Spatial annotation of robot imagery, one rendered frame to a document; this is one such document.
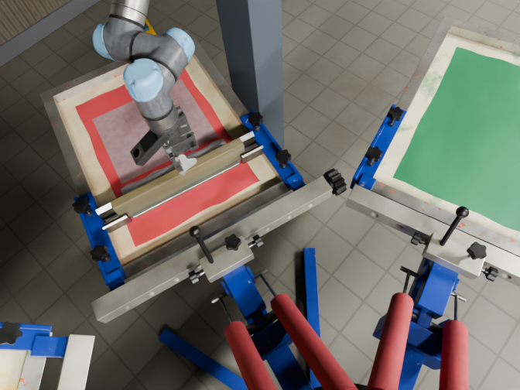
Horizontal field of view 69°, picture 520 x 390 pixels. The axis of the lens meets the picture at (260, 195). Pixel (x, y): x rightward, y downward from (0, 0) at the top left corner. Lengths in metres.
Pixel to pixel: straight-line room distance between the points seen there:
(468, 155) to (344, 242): 0.99
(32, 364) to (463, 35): 1.62
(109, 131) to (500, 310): 1.92
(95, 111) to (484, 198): 1.28
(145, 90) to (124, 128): 0.59
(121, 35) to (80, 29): 2.60
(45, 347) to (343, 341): 1.40
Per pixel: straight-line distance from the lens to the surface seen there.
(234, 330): 0.91
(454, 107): 1.42
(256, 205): 1.09
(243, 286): 0.96
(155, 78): 0.81
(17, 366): 1.01
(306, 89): 2.67
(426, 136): 1.32
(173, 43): 0.89
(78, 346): 0.92
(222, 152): 1.11
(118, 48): 0.94
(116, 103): 1.47
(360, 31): 3.10
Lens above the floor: 1.97
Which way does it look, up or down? 63 degrees down
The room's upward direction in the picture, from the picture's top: 8 degrees counter-clockwise
